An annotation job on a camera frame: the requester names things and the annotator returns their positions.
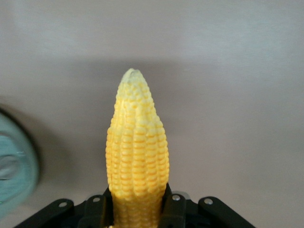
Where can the grey steel cooking pot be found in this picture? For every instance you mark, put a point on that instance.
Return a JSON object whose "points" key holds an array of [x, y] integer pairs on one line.
{"points": [[21, 152]]}

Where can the yellow corn cob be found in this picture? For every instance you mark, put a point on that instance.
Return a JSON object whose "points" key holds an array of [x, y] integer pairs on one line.
{"points": [[136, 152]]}

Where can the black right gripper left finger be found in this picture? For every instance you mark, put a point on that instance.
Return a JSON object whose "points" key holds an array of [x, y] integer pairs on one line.
{"points": [[96, 211]]}

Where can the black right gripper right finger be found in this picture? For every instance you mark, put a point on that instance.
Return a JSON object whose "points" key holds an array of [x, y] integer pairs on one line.
{"points": [[173, 209]]}

